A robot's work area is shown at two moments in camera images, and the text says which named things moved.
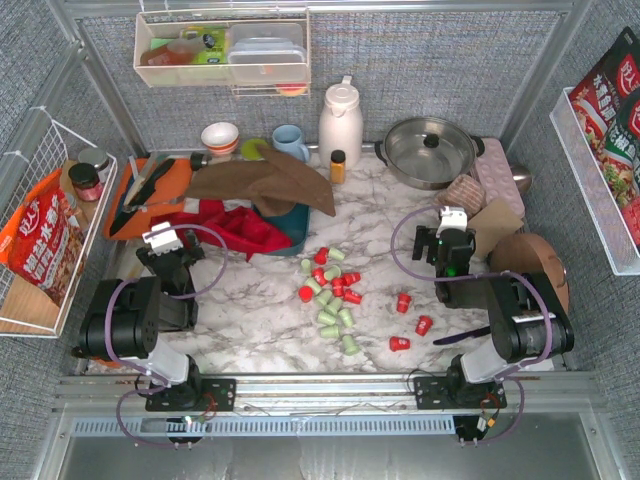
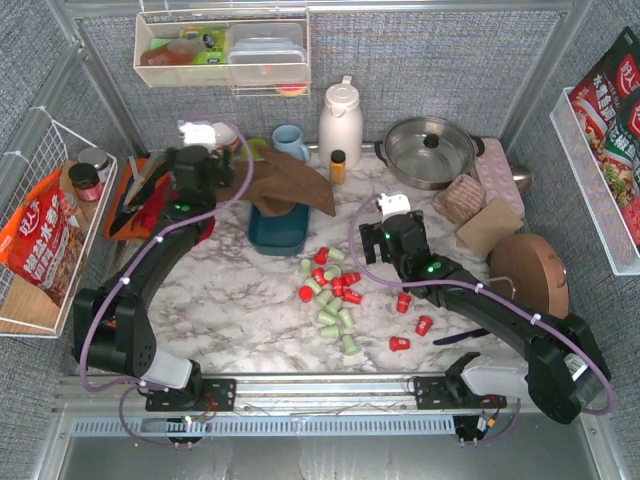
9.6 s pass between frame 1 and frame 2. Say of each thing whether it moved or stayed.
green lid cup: stayed
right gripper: moved
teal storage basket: stayed
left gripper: moved
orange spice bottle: stayed
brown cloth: stayed
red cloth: moved
